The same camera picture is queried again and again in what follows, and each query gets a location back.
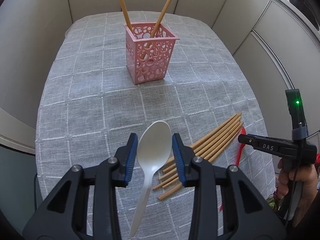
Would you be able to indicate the wooden chopstick apart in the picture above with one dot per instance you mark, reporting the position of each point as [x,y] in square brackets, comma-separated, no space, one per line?
[125,13]

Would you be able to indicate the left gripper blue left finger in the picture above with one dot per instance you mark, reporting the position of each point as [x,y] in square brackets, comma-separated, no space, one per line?
[83,203]

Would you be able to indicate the wooden chopstick crossing pile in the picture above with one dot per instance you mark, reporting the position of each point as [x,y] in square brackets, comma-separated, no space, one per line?
[160,18]

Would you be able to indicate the grey checked tablecloth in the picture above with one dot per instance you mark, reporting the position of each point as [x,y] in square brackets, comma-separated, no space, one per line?
[90,106]

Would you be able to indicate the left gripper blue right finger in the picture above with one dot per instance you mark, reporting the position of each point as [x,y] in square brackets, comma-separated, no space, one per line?
[226,204]

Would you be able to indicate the black tracker with green light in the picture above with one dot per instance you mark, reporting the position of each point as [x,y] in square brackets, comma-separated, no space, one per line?
[296,110]

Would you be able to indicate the red plastic spoon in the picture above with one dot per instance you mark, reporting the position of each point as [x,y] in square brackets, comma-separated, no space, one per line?
[240,148]

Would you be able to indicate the white plastic spoon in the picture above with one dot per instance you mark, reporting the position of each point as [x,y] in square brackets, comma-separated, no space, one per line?
[153,152]

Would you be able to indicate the pink perforated utensil holder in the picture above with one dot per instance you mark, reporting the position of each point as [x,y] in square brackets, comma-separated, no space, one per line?
[148,57]

